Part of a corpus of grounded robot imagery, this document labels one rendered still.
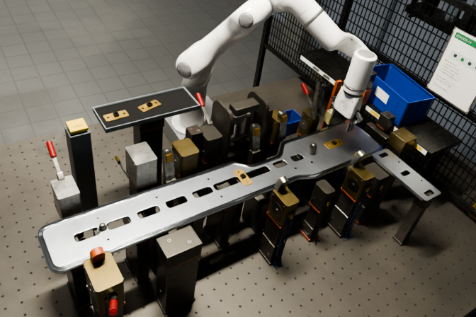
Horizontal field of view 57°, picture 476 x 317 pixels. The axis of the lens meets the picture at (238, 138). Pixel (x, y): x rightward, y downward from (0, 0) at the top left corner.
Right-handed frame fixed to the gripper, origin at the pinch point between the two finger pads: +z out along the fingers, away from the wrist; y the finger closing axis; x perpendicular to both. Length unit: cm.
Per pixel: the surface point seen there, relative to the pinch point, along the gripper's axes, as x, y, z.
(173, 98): -58, -36, -4
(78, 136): -96, -30, -2
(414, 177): 17.1, 29.9, 11.7
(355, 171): -8.4, 19.5, 7.2
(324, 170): -14.9, 10.4, 11.8
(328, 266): -22, 33, 42
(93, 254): -107, 15, 2
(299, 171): -24.4, 6.9, 11.8
